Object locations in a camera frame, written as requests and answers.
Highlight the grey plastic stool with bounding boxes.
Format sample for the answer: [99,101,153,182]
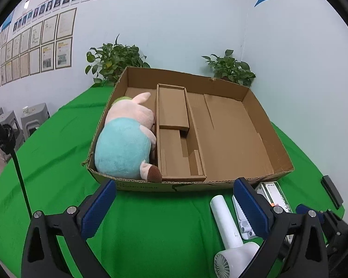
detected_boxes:
[20,103,50,140]

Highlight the black clip on table edge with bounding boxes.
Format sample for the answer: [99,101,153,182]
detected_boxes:
[321,175,343,210]

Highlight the white hair dryer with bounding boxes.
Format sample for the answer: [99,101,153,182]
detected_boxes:
[210,195,260,277]

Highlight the large brown cardboard box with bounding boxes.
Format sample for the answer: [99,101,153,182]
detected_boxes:
[81,66,295,193]

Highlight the framed certificates on wall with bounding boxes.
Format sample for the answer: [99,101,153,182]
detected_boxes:
[0,8,77,87]

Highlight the white folding phone stand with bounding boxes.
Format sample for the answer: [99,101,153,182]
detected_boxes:
[231,195,256,240]

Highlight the left potted green plant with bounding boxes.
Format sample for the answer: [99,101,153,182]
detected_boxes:
[85,36,151,85]

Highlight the pink pig plush toy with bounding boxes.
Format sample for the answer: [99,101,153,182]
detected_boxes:
[94,92,163,183]

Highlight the green white medicine box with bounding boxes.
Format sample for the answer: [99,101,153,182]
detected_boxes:
[255,181,292,213]

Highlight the right potted green plant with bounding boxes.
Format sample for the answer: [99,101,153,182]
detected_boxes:
[202,50,256,88]

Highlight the potted green plant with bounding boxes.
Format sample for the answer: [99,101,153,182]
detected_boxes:
[202,50,256,88]
[85,36,151,85]

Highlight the brown cardboard insert tray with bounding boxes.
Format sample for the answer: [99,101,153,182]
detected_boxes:
[155,83,207,183]

